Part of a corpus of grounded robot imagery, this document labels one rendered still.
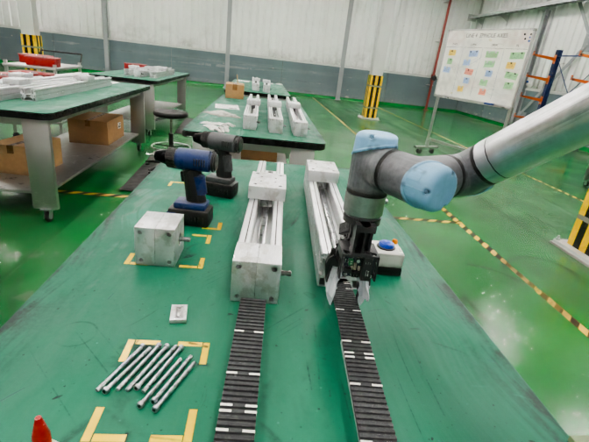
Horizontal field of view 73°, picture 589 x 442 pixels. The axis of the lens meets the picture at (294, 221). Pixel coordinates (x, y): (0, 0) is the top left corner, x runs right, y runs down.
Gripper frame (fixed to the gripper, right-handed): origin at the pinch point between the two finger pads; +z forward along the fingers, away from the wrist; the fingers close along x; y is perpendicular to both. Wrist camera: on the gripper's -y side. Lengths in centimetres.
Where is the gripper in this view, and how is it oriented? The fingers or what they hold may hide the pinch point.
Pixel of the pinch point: (344, 298)
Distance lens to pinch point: 87.2
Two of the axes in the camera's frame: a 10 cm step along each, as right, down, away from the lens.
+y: 0.2, 3.8, -9.3
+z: -1.1, 9.2, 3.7
